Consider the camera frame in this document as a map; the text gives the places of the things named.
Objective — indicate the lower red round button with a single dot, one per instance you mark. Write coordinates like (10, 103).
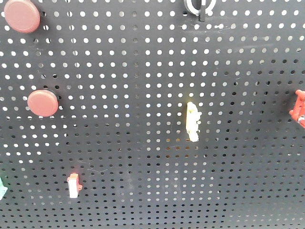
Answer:
(43, 103)

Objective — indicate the red round button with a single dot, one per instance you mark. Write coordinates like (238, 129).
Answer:
(22, 15)
(43, 103)

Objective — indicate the black and white rotary knob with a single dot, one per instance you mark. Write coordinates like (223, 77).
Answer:
(205, 7)

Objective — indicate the red-topped white rocker switch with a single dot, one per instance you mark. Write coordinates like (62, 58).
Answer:
(74, 186)

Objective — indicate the black perforated pegboard panel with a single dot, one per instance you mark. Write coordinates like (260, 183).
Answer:
(123, 72)

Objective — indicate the green-topped white rocker switch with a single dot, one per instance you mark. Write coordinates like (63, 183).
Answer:
(3, 189)

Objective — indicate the red lever switch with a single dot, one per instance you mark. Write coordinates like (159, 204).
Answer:
(298, 112)

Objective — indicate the yellow toggle switch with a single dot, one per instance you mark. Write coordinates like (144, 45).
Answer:
(193, 117)

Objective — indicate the upper red round button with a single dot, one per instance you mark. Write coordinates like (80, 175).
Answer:
(22, 15)

